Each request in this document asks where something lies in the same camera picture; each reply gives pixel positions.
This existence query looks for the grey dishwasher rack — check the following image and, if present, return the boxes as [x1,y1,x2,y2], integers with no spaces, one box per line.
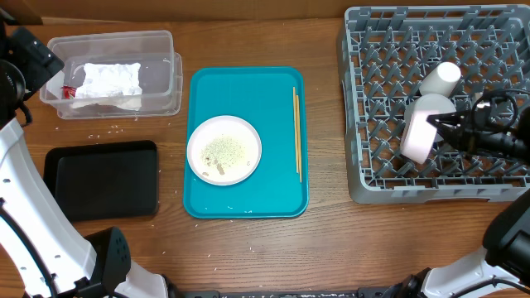
[337,5,529,204]

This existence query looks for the black tray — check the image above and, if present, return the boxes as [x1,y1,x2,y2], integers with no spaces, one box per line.
[43,140,159,222]

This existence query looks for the red snack wrapper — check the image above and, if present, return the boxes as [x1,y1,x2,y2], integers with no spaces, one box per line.
[61,85,77,99]

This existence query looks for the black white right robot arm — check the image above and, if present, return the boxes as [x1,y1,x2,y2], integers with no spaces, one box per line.
[383,89,529,297]

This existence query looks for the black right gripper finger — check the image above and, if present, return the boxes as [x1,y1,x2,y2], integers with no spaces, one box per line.
[426,112,470,129]
[437,126,470,151]

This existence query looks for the white paper cup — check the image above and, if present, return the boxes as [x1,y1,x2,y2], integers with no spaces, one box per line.
[419,62,461,98]

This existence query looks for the wooden chopstick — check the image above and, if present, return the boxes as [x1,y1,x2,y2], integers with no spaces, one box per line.
[292,86,300,174]
[295,94,302,182]

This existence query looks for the white napkin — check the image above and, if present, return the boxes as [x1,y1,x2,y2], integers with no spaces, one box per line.
[71,63,142,111]

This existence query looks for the clear plastic bin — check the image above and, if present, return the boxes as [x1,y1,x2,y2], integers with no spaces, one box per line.
[39,31,183,119]

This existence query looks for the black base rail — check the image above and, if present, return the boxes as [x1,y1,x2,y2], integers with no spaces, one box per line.
[181,287,398,298]

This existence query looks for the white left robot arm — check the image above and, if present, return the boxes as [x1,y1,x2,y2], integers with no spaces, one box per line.
[1,26,181,298]

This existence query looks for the teal plastic tray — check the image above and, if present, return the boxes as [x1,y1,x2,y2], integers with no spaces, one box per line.
[182,66,310,219]

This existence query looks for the grey bowl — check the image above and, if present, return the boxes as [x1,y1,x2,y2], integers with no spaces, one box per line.
[404,94,456,123]

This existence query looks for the large white plate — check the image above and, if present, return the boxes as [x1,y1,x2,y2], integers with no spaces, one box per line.
[186,115,262,186]

